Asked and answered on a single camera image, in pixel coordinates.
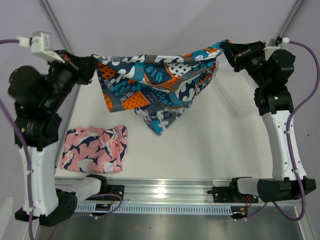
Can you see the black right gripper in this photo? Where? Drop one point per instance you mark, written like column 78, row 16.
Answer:
column 232, row 52

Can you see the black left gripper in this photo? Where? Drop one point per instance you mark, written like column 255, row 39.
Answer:
column 82, row 68

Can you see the blue orange patterned shorts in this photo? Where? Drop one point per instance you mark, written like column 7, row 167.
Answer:
column 159, row 88

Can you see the pink shark print shorts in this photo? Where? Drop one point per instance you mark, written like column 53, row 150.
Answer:
column 95, row 150

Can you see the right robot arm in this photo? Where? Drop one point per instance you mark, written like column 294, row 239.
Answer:
column 289, row 180

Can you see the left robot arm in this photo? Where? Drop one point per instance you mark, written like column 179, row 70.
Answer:
column 37, row 99

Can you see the white plastic basket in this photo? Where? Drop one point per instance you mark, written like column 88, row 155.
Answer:
column 237, row 87

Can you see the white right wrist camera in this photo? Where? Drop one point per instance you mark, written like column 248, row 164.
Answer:
column 275, row 43

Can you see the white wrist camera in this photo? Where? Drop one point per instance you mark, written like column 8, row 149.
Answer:
column 41, row 45
column 275, row 43

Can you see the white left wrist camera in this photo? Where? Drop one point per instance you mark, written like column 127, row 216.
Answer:
column 41, row 45

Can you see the left aluminium frame post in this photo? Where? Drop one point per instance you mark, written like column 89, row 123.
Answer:
column 53, row 20

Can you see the aluminium frame post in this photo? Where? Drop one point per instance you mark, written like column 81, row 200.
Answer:
column 291, row 17
column 53, row 20

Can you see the right aluminium frame post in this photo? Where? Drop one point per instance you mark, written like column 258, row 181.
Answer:
column 291, row 17

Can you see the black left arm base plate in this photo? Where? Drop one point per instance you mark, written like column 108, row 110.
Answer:
column 113, row 189

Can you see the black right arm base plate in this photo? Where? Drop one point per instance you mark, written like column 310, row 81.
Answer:
column 230, row 195

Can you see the white slotted cable duct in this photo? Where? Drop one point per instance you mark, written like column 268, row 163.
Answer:
column 157, row 209

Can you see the aluminium mounting rail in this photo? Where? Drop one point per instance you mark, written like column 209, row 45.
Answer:
column 168, row 191

